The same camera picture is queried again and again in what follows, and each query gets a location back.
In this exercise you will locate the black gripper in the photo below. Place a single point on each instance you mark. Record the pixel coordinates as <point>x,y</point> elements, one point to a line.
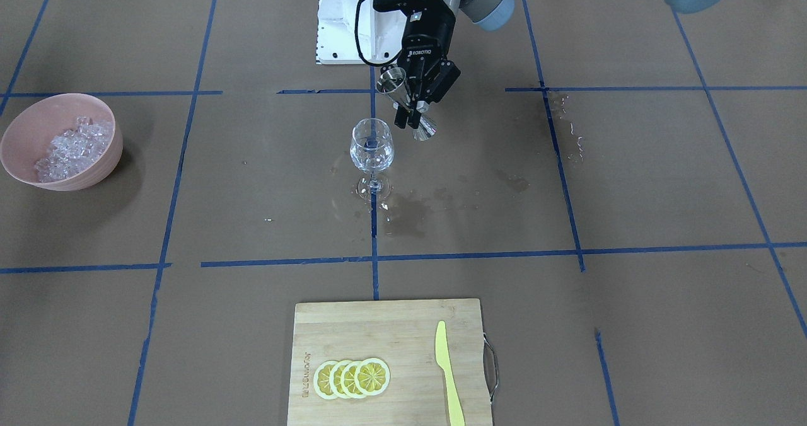
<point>430,33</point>

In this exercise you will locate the steel double jigger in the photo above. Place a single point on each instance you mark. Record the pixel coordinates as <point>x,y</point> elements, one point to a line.
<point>393,84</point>

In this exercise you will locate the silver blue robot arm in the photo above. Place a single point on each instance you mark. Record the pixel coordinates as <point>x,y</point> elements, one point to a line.
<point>490,15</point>

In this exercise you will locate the clear wine glass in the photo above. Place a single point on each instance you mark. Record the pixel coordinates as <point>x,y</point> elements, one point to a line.
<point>372,152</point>

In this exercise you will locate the clear ice cube pile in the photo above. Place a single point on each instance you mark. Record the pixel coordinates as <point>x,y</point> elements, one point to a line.
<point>75,150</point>

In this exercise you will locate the bamboo cutting board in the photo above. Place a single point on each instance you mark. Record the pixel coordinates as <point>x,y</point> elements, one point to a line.
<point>401,333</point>

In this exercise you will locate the lemon slice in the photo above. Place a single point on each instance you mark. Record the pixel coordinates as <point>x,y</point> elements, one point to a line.
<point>335,378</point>
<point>372,376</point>
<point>347,380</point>
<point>322,384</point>

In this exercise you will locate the yellow plastic knife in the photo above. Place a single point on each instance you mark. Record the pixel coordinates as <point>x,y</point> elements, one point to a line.
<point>443,359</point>

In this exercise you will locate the pink plastic bowl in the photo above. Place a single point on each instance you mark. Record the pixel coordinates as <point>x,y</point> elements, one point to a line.
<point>29,135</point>

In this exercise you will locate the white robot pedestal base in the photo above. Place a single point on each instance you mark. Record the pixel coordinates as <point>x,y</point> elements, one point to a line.
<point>344,38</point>

